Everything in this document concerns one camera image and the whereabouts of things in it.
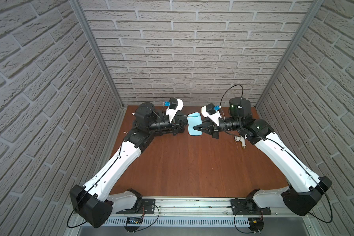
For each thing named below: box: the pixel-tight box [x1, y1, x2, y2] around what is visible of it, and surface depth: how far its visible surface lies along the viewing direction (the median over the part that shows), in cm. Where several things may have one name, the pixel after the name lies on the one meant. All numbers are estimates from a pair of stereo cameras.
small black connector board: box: [247, 217, 264, 235], surface depth 72 cm
